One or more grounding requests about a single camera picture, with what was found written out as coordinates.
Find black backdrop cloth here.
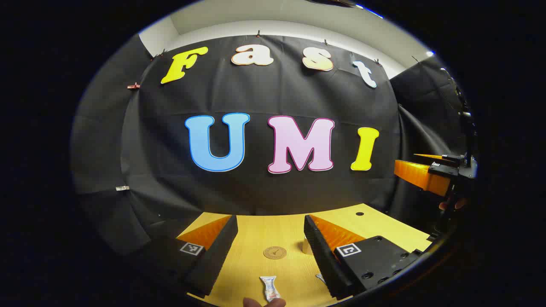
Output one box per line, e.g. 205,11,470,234
70,34,470,256

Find white toothpaste tube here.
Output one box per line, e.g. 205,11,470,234
260,276,282,302

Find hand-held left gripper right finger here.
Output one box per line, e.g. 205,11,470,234
304,214,427,301

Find wooden desktop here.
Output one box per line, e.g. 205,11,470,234
176,203,432,307

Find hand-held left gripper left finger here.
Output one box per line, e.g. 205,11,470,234
128,214,238,299

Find round brown coaster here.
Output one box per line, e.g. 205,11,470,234
263,246,287,260

